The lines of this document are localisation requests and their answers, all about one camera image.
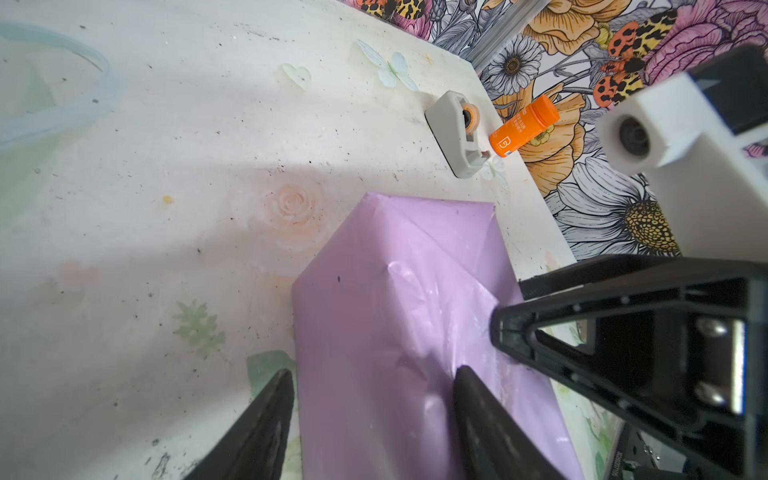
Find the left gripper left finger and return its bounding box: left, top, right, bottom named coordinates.
left=186, top=369, right=295, bottom=480

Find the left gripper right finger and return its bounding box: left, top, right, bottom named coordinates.
left=453, top=365, right=563, bottom=480

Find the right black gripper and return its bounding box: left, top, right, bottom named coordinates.
left=490, top=257, right=767, bottom=479

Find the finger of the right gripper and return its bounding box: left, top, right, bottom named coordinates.
left=518, top=254, right=676, bottom=300

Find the pink wrapping paper sheet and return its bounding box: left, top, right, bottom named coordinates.
left=292, top=193, right=583, bottom=479

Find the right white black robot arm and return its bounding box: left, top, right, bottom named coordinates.
left=490, top=46, right=767, bottom=479

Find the orange bottle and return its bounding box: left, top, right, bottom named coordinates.
left=489, top=96, right=560, bottom=157

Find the grey tape dispenser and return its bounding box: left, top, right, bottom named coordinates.
left=424, top=91, right=490, bottom=179

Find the clear glass bowl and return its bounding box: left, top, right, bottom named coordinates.
left=1, top=22, right=122, bottom=150

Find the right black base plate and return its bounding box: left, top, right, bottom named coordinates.
left=602, top=422, right=706, bottom=480

